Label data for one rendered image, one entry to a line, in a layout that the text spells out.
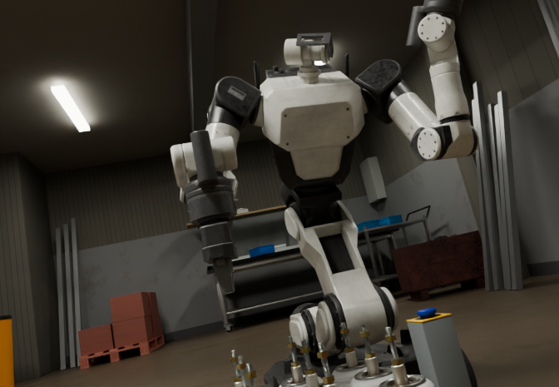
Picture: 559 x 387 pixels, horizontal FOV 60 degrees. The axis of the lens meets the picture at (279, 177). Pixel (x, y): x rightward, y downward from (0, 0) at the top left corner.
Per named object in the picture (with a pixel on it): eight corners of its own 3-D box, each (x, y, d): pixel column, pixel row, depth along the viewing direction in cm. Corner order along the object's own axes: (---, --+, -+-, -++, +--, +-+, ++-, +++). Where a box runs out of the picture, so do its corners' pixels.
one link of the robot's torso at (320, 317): (289, 315, 165) (318, 293, 121) (344, 301, 169) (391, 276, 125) (300, 362, 159) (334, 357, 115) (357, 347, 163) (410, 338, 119)
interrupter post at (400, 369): (403, 383, 79) (398, 362, 80) (413, 384, 77) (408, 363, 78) (392, 387, 78) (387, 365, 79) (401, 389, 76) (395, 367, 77)
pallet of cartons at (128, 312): (165, 343, 697) (156, 292, 713) (158, 351, 578) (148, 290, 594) (100, 358, 678) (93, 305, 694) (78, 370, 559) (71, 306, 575)
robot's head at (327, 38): (303, 51, 131) (299, 30, 125) (334, 50, 129) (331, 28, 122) (299, 68, 128) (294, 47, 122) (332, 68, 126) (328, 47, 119)
